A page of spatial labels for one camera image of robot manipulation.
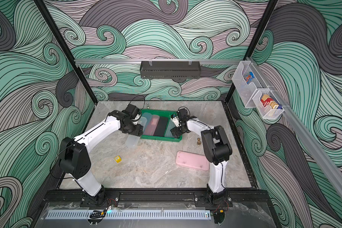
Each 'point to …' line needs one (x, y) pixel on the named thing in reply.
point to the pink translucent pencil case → (151, 126)
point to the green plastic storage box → (163, 113)
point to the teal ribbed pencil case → (148, 117)
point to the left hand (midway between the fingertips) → (137, 129)
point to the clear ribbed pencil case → (132, 140)
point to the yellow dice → (118, 159)
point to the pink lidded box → (196, 161)
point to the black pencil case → (160, 127)
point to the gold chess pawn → (198, 142)
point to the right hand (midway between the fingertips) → (181, 130)
